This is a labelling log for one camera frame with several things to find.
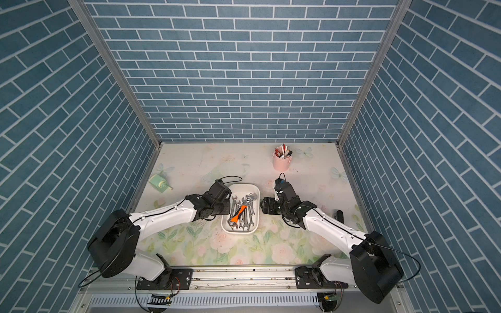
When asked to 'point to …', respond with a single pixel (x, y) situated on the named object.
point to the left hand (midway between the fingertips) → (233, 208)
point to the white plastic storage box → (242, 190)
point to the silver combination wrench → (251, 198)
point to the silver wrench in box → (244, 204)
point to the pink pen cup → (282, 158)
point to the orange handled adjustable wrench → (233, 221)
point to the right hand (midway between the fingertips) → (266, 205)
